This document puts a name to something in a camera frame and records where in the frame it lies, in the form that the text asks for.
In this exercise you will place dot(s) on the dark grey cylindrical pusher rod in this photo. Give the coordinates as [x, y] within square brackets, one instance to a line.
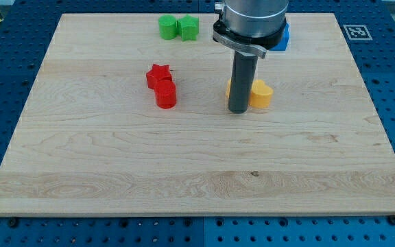
[243, 70]

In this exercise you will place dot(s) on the yellow block behind rod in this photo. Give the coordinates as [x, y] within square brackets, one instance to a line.
[228, 88]

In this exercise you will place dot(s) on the yellow heart block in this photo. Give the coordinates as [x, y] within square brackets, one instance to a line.
[261, 94]

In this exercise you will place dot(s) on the blue block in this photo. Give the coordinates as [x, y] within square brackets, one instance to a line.
[283, 44]

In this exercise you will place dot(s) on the green star block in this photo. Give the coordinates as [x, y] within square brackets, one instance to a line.
[188, 27]

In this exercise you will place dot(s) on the red cylinder block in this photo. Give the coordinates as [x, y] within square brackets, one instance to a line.
[165, 94]

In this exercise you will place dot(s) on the red star block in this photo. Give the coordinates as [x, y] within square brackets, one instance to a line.
[158, 73]

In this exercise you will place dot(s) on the green cylinder block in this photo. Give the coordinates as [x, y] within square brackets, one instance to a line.
[167, 25]

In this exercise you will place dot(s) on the white fiducial marker tag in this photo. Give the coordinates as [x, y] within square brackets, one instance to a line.
[357, 32]

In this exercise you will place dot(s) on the light wooden board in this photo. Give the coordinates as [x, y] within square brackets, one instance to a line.
[91, 141]

